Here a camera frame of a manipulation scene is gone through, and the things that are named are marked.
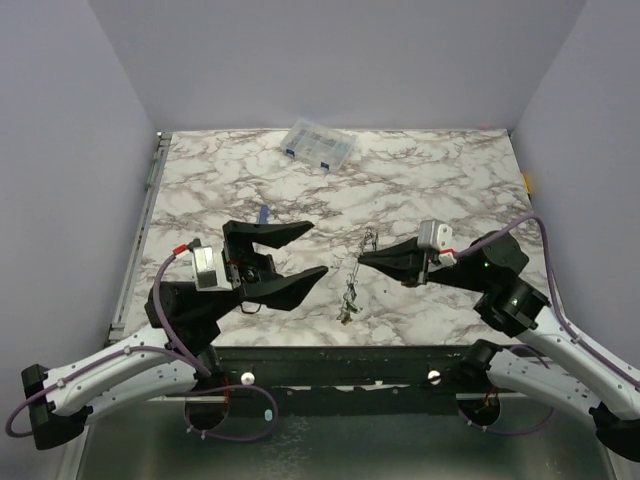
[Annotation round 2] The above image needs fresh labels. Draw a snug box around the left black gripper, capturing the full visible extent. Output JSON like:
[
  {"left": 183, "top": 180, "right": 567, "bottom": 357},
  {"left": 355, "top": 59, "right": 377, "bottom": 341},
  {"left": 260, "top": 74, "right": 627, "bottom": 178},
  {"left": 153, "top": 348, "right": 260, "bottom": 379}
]
[{"left": 204, "top": 221, "right": 330, "bottom": 323}]

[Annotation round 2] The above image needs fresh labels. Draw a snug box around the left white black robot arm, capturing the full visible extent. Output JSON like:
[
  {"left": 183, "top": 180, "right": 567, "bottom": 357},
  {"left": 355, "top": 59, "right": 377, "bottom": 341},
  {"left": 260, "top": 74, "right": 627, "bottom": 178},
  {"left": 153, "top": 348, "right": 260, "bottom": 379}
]
[{"left": 18, "top": 220, "right": 328, "bottom": 450}]

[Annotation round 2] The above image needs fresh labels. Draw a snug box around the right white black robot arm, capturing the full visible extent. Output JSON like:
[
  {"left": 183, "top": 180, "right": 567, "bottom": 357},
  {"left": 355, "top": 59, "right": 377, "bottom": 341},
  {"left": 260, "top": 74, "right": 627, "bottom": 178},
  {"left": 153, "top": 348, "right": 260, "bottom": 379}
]
[{"left": 358, "top": 230, "right": 639, "bottom": 462}]

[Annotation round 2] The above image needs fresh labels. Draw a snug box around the blue red screwdriver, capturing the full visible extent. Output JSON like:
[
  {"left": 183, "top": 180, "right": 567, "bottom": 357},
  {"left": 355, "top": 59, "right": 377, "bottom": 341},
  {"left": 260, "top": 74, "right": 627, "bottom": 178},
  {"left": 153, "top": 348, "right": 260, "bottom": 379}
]
[{"left": 258, "top": 205, "right": 269, "bottom": 224}]

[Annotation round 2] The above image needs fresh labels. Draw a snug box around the clear plastic organizer box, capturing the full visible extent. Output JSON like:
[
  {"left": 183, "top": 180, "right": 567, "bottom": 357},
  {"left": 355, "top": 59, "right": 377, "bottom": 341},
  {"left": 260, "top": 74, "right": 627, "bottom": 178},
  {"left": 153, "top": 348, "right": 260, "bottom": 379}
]
[{"left": 280, "top": 119, "right": 357, "bottom": 172}]

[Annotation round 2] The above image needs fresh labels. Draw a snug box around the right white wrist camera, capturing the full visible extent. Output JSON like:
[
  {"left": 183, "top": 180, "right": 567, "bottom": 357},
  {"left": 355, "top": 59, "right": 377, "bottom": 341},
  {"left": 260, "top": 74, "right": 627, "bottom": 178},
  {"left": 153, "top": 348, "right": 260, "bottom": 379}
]
[{"left": 417, "top": 220, "right": 457, "bottom": 271}]

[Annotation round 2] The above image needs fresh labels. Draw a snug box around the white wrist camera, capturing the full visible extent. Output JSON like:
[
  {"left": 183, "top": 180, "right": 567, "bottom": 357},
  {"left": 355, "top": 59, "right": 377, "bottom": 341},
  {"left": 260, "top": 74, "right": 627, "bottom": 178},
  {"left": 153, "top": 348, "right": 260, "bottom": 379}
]
[
  {"left": 191, "top": 246, "right": 233, "bottom": 292},
  {"left": 417, "top": 220, "right": 457, "bottom": 271}
]

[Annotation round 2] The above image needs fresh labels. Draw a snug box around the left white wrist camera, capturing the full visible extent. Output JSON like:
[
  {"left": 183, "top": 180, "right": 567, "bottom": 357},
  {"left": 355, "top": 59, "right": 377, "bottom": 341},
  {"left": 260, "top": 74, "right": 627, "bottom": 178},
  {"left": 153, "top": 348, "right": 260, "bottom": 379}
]
[{"left": 191, "top": 246, "right": 233, "bottom": 292}]

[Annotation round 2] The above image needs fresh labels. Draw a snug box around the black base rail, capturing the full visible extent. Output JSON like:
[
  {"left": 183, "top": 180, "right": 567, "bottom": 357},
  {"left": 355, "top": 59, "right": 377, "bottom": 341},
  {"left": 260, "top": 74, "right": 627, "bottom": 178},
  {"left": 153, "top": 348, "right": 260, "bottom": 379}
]
[{"left": 190, "top": 340, "right": 506, "bottom": 417}]

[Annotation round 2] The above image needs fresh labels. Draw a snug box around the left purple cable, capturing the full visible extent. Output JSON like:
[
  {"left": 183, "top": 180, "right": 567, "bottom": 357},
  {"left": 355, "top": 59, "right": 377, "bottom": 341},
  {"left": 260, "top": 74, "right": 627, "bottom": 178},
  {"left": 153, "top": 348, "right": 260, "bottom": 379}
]
[{"left": 4, "top": 244, "right": 214, "bottom": 440}]

